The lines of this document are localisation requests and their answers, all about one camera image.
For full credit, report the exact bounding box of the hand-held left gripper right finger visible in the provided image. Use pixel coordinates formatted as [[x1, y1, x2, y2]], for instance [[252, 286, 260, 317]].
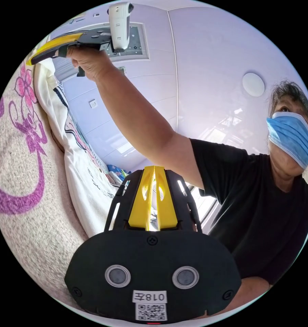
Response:
[[155, 165, 179, 231]]

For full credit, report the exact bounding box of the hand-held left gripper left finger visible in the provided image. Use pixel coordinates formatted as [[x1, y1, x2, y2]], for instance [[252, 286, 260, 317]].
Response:
[[128, 165, 155, 231]]

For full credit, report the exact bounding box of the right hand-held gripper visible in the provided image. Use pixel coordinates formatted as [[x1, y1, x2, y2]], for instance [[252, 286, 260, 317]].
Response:
[[26, 27, 114, 77]]

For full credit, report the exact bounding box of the person's right forearm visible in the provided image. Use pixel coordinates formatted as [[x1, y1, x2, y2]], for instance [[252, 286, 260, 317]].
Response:
[[94, 61, 206, 190]]

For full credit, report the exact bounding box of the person's left forearm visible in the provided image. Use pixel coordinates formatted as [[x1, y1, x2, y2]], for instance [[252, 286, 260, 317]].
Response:
[[215, 277, 275, 315]]

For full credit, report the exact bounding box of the person's right hand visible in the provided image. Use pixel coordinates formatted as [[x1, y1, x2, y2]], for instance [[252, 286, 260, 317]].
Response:
[[66, 46, 114, 83]]

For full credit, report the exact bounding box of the window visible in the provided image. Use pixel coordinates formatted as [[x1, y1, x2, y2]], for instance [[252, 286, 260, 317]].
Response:
[[189, 186, 221, 232]]

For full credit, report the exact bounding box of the rectangular ceiling vent panel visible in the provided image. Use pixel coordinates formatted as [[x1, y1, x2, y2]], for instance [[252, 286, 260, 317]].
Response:
[[103, 22, 150, 61]]

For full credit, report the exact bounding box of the person's body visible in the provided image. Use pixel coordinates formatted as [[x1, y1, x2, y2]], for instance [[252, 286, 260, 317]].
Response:
[[189, 79, 308, 286]]

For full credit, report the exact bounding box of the bed with floral quilt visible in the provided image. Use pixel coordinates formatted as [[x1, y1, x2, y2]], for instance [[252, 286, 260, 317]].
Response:
[[0, 50, 111, 313]]

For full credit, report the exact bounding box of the round white ceiling lamp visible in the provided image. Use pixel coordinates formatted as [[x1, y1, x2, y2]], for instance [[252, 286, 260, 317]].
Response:
[[242, 72, 266, 97]]

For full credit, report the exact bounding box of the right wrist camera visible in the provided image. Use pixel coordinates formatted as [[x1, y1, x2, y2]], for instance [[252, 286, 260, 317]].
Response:
[[107, 2, 135, 53]]

